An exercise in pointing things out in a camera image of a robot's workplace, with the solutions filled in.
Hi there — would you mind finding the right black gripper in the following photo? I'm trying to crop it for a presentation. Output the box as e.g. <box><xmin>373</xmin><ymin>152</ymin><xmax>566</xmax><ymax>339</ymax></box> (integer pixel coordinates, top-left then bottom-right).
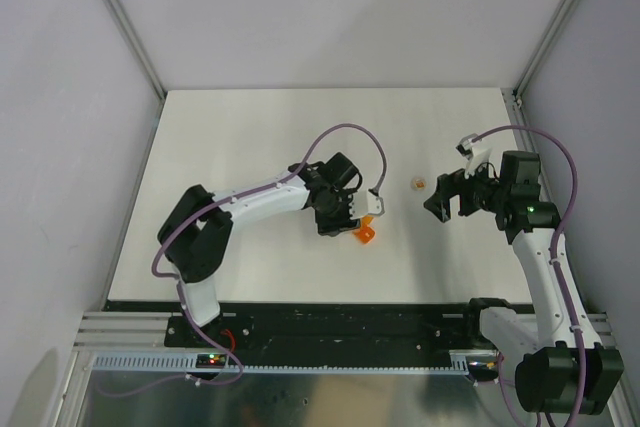
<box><xmin>424</xmin><ymin>155</ymin><xmax>509</xmax><ymax>222</ymax></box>

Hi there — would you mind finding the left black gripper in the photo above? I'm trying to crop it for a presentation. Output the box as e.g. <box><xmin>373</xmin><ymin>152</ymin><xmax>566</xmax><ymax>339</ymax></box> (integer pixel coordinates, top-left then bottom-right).
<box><xmin>314</xmin><ymin>188</ymin><xmax>360</xmax><ymax>237</ymax></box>

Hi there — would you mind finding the orange pill organizer box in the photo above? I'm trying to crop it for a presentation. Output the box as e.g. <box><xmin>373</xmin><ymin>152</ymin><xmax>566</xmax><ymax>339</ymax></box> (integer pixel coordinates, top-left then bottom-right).
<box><xmin>352</xmin><ymin>215</ymin><xmax>376</xmax><ymax>245</ymax></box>

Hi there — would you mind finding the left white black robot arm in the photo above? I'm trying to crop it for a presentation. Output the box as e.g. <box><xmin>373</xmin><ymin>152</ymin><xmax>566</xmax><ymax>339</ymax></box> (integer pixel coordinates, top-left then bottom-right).
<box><xmin>157</xmin><ymin>152</ymin><xmax>362</xmax><ymax>346</ymax></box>

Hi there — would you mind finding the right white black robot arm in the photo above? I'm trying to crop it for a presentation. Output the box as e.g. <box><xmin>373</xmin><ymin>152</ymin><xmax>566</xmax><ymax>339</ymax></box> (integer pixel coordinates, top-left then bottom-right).
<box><xmin>424</xmin><ymin>147</ymin><xmax>624</xmax><ymax>415</ymax></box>

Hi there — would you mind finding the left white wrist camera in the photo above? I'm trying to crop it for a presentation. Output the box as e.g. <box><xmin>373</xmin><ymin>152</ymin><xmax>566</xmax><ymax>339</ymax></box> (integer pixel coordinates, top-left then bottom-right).
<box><xmin>349</xmin><ymin>190</ymin><xmax>385</xmax><ymax>220</ymax></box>

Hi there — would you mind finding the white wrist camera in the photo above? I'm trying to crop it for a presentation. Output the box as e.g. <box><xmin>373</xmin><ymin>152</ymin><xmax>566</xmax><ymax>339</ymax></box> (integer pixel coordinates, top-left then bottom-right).
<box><xmin>349</xmin><ymin>190</ymin><xmax>385</xmax><ymax>220</ymax></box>
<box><xmin>456</xmin><ymin>134</ymin><xmax>492</xmax><ymax>178</ymax></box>

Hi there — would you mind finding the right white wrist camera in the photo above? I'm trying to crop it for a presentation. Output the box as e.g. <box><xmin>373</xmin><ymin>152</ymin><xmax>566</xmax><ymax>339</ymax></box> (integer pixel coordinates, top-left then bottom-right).
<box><xmin>456</xmin><ymin>134</ymin><xmax>492</xmax><ymax>178</ymax></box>

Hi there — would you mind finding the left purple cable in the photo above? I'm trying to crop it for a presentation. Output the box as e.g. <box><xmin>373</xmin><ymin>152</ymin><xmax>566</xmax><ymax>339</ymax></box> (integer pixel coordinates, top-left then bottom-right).
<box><xmin>92</xmin><ymin>121</ymin><xmax>389</xmax><ymax>396</ymax></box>

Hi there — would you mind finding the purple cable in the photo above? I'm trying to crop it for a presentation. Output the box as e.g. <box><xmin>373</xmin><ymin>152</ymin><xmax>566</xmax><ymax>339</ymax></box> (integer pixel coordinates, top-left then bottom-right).
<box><xmin>92</xmin><ymin>121</ymin><xmax>389</xmax><ymax>396</ymax></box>
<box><xmin>474</xmin><ymin>125</ymin><xmax>589</xmax><ymax>427</ymax></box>

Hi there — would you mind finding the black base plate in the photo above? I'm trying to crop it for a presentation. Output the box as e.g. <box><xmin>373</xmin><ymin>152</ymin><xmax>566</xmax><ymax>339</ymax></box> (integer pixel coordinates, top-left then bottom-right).
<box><xmin>164</xmin><ymin>301</ymin><xmax>492</xmax><ymax>361</ymax></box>

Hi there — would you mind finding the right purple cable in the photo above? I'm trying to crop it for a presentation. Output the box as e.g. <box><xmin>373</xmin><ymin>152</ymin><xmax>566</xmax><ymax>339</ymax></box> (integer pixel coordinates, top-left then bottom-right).
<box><xmin>474</xmin><ymin>125</ymin><xmax>589</xmax><ymax>427</ymax></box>

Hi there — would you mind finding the grey slotted cable duct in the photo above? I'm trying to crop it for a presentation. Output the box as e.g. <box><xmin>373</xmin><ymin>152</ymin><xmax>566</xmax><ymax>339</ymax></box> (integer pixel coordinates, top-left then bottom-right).
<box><xmin>92</xmin><ymin>350</ymin><xmax>496</xmax><ymax>375</ymax></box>

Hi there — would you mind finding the right aluminium frame post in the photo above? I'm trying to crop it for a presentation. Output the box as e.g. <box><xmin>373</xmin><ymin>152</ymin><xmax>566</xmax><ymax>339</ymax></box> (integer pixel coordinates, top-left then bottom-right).
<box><xmin>512</xmin><ymin>0</ymin><xmax>581</xmax><ymax>99</ymax></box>

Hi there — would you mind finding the aluminium frame post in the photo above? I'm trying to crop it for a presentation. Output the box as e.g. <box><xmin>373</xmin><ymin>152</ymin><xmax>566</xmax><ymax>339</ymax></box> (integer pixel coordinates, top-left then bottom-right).
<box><xmin>102</xmin><ymin>0</ymin><xmax>167</xmax><ymax>102</ymax></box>
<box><xmin>512</xmin><ymin>0</ymin><xmax>581</xmax><ymax>99</ymax></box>

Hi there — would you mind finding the left aluminium frame post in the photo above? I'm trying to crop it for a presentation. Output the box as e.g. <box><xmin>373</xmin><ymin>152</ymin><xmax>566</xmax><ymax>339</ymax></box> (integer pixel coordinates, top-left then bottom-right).
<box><xmin>102</xmin><ymin>0</ymin><xmax>167</xmax><ymax>102</ymax></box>

